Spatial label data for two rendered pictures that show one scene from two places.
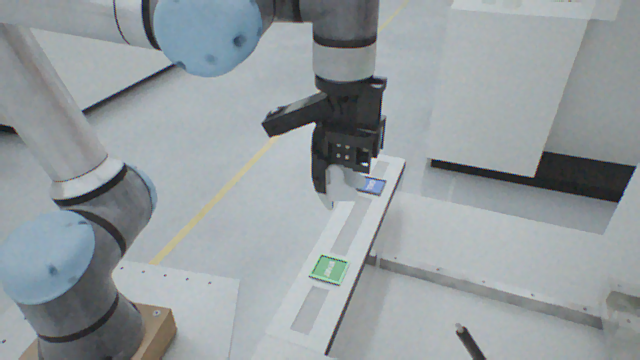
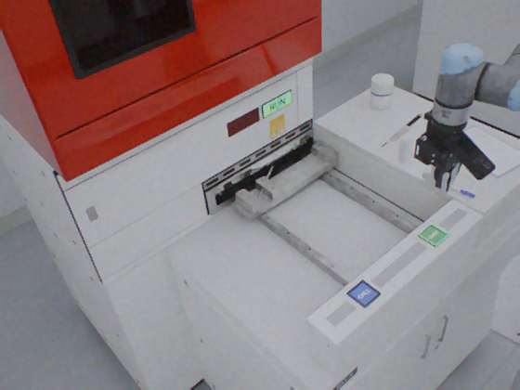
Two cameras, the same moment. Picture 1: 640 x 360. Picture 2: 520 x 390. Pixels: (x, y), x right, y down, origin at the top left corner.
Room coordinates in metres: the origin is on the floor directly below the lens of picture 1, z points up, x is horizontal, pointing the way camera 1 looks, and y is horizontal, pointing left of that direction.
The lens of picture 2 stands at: (1.50, 0.11, 1.96)
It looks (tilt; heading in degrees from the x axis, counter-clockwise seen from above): 41 degrees down; 212
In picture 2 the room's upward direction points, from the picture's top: 6 degrees counter-clockwise
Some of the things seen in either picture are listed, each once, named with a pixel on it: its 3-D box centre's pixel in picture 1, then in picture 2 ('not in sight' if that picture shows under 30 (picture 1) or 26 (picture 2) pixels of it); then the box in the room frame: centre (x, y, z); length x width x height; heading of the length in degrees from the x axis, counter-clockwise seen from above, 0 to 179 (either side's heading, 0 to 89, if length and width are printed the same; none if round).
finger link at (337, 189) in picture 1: (338, 191); (441, 175); (0.49, -0.03, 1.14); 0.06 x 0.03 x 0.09; 69
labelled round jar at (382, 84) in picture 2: not in sight; (382, 91); (-0.02, -0.33, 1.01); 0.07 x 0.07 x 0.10
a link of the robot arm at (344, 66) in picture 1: (344, 57); (450, 110); (0.51, -0.03, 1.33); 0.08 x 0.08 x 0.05
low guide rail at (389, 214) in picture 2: not in sight; (362, 199); (0.32, -0.27, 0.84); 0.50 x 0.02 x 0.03; 69
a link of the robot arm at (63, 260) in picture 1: (61, 268); not in sight; (0.44, 0.37, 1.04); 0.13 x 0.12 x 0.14; 172
